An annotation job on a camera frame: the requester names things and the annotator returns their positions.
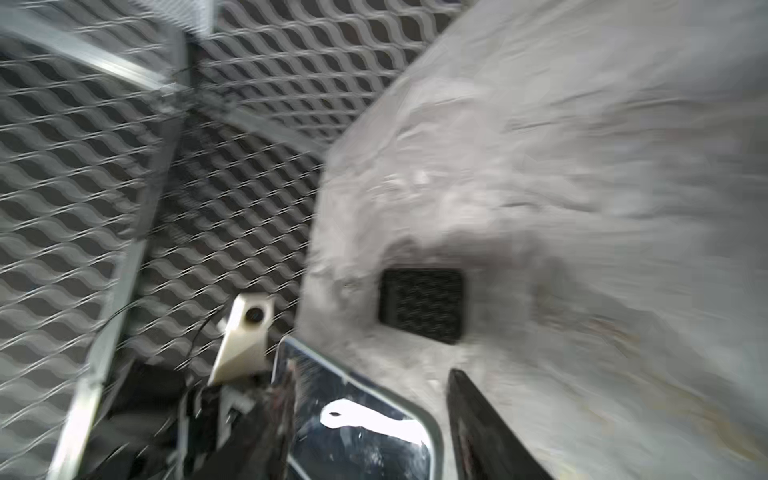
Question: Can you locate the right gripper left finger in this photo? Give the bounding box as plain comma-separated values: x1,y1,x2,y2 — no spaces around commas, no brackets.
193,367,296,480

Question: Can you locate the black phone case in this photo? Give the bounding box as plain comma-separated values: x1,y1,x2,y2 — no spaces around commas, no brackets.
377,267,465,345

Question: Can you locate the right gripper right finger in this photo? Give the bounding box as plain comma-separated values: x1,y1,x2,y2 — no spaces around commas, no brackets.
447,369,551,480

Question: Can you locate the light green phone case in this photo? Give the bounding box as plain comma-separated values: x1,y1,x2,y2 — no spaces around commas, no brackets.
271,334,446,480

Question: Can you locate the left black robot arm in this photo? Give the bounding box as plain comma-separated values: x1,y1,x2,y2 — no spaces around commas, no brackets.
77,358,255,479

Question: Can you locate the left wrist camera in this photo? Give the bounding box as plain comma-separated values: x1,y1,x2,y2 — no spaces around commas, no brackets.
207,292,275,387

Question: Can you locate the black smartphone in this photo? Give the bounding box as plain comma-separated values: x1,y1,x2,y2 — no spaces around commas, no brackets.
281,344,434,480

